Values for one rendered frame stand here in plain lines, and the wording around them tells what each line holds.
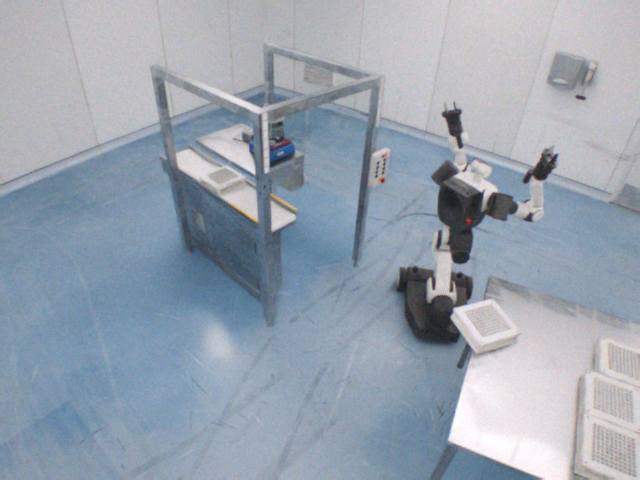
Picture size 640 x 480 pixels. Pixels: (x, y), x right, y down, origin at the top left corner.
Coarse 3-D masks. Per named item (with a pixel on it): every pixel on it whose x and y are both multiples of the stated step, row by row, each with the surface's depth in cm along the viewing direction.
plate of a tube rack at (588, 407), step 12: (588, 372) 181; (588, 384) 176; (600, 384) 176; (624, 384) 176; (588, 396) 171; (636, 396) 171; (588, 408) 167; (636, 408) 167; (612, 420) 162; (624, 420) 162; (636, 420) 162; (636, 432) 158
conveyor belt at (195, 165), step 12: (180, 156) 341; (192, 156) 341; (192, 168) 326; (204, 168) 326; (216, 168) 327; (240, 192) 301; (252, 192) 301; (240, 204) 289; (252, 204) 289; (276, 204) 290; (252, 216) 278; (276, 216) 279; (288, 216) 280; (276, 228) 272
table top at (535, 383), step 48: (528, 288) 234; (528, 336) 206; (576, 336) 207; (624, 336) 207; (480, 384) 184; (528, 384) 184; (576, 384) 184; (480, 432) 166; (528, 432) 166; (576, 432) 166
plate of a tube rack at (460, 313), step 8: (472, 304) 213; (480, 304) 213; (488, 304) 213; (496, 304) 213; (456, 312) 208; (464, 312) 208; (464, 320) 204; (496, 320) 205; (472, 328) 200; (512, 328) 201; (472, 336) 198; (480, 336) 196; (488, 336) 197; (496, 336) 197; (504, 336) 197; (512, 336) 198; (480, 344) 193; (488, 344) 194
